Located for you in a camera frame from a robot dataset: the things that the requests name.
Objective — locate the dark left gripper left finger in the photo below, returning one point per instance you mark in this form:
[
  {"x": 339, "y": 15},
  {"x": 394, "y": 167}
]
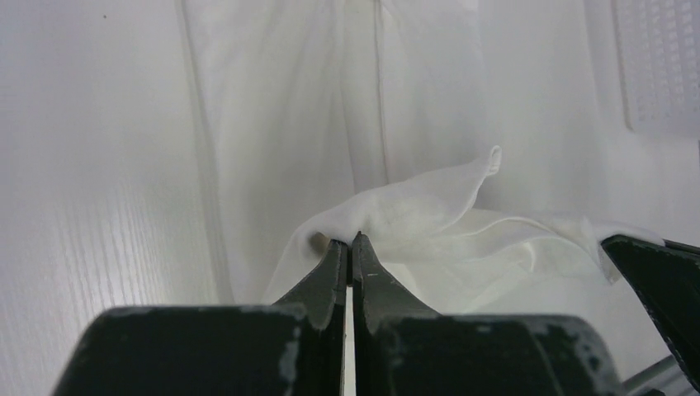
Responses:
[{"x": 293, "y": 346}]

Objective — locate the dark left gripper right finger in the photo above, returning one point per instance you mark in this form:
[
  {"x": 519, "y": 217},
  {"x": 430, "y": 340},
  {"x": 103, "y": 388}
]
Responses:
[{"x": 403, "y": 347}]

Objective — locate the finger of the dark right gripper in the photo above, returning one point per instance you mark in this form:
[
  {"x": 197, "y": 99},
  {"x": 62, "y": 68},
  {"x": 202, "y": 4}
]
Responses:
[{"x": 665, "y": 279}]

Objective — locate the white perforated plastic basket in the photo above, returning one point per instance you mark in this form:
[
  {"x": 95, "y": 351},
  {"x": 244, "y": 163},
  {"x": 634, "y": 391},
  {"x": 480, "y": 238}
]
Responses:
[{"x": 658, "y": 55}]

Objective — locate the aluminium rail table front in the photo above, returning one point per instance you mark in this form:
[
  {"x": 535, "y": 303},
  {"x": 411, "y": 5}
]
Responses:
[{"x": 664, "y": 377}]

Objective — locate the white t shirt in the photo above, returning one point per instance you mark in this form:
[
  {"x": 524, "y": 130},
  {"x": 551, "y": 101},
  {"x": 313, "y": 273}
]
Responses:
[{"x": 459, "y": 136}]

